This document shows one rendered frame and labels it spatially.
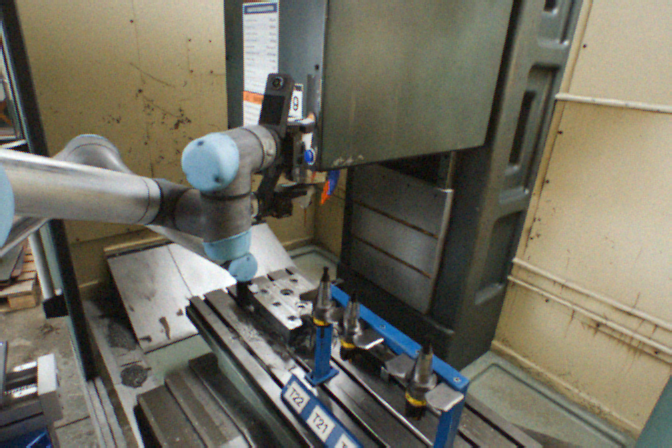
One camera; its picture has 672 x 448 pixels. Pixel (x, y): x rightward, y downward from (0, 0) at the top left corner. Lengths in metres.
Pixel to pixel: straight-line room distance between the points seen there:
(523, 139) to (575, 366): 0.91
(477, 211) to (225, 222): 1.00
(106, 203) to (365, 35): 0.60
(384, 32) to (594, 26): 0.88
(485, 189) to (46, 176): 1.20
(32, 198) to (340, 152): 0.59
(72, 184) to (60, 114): 1.45
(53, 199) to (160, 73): 1.57
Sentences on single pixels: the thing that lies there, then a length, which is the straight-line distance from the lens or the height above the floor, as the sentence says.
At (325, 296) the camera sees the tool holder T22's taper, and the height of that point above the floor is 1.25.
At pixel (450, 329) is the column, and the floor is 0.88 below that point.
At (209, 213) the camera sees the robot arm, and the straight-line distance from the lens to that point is 0.62.
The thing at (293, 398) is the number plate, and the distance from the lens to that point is 1.24.
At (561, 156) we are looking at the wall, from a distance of 1.69.
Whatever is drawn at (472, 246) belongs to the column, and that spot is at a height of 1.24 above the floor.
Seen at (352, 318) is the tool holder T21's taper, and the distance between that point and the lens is 0.99.
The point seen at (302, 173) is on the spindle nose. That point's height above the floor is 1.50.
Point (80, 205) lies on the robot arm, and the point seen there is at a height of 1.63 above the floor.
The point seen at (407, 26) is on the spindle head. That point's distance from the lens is 1.02.
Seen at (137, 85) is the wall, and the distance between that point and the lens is 2.08.
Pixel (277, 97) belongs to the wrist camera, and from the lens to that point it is 0.74.
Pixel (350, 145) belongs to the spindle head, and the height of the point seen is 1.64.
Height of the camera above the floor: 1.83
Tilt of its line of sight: 24 degrees down
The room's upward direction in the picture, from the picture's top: 4 degrees clockwise
